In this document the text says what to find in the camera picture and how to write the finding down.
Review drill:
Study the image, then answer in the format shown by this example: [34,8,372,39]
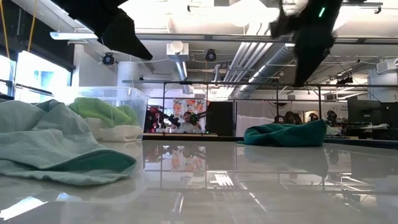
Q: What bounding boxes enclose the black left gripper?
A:
[51,0,154,62]

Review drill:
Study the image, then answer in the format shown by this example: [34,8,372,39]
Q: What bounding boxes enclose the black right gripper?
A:
[269,0,343,88]

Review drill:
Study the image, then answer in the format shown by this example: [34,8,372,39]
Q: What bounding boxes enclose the lime green towel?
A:
[68,96,139,128]

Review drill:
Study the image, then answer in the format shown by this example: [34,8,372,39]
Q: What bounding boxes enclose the dark teal towel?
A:
[236,119,328,148]

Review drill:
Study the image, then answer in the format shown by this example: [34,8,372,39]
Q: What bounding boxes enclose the pale teal towel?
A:
[0,99,137,187]

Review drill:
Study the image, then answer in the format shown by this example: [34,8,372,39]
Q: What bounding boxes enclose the white round column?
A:
[116,61,140,90]

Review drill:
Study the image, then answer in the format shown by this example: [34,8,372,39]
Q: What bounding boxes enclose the white ceiling box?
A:
[166,40,190,62]

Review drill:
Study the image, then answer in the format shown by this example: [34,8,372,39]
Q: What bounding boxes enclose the white ceiling pipes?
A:
[223,42,274,83]

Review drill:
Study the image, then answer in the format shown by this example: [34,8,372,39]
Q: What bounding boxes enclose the clear plastic bin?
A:
[67,86,152,143]

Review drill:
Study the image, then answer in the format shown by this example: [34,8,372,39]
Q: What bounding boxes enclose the black ceiling track light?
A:
[340,1,384,15]

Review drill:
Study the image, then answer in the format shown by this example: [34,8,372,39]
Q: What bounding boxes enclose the black monitor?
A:
[347,99,383,125]
[381,101,398,128]

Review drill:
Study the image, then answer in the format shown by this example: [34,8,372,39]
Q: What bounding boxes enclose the white panel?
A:
[235,101,278,138]

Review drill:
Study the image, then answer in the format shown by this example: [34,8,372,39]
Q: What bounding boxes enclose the orange fruit poster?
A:
[172,98,208,133]

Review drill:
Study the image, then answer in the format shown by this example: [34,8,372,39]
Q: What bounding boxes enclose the bright window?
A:
[14,50,73,105]

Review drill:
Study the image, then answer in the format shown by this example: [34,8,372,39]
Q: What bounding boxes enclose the long ceiling light beam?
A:
[49,30,398,44]

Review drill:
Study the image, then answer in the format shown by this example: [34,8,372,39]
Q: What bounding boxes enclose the white towel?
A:
[84,117,144,143]

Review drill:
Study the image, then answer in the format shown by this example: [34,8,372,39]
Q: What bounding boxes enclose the black panel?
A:
[206,101,234,137]

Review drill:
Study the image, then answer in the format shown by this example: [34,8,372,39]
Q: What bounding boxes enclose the silver ribbed air duct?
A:
[236,43,299,99]

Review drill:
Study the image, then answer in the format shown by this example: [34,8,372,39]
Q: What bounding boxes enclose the white wall unit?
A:
[375,58,398,75]

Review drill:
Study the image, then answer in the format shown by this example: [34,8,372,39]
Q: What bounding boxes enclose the black metal rack frame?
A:
[122,80,398,138]

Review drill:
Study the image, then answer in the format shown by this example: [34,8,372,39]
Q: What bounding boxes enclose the yellow cable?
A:
[27,0,39,53]
[0,0,11,60]

